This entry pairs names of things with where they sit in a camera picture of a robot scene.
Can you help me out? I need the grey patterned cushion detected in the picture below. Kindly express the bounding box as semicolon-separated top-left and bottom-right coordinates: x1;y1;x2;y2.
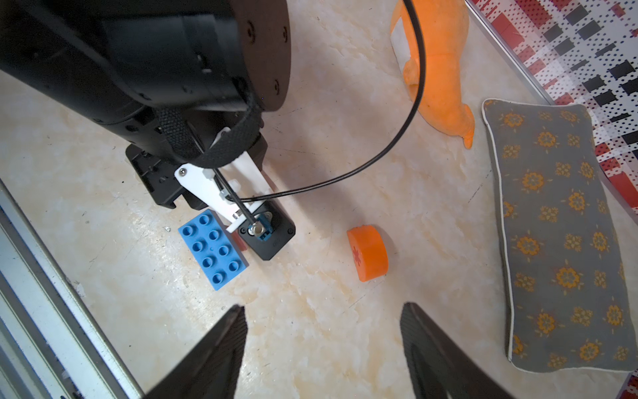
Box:
482;98;637;373

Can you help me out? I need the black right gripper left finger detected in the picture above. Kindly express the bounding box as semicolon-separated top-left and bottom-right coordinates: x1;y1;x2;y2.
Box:
145;305;249;398

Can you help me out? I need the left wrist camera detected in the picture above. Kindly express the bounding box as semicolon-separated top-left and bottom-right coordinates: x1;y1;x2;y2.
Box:
174;152;296;261

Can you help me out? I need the blue lego brick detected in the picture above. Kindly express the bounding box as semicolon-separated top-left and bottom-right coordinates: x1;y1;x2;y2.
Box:
179;209;248;291

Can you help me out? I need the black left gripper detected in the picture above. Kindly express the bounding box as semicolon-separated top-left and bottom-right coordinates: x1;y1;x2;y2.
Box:
124;92;267;209

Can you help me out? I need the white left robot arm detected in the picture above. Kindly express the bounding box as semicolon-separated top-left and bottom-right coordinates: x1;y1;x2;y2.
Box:
1;1;292;209

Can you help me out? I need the red lego brick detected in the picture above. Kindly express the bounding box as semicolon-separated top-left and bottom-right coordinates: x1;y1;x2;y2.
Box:
231;231;249;252

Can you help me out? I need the orange round lego piece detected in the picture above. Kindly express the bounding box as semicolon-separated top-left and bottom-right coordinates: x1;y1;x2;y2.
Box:
347;225;389;283

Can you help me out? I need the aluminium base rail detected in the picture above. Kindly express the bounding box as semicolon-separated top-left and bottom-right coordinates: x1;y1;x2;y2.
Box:
1;186;144;398

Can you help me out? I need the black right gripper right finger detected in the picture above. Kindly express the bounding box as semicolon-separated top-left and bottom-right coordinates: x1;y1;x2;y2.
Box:
400;302;512;398

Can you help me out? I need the black camera cable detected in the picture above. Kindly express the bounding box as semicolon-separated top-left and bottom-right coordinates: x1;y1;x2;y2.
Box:
226;0;428;203

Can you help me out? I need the orange plush toy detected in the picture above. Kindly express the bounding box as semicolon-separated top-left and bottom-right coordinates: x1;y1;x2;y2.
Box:
390;0;475;149

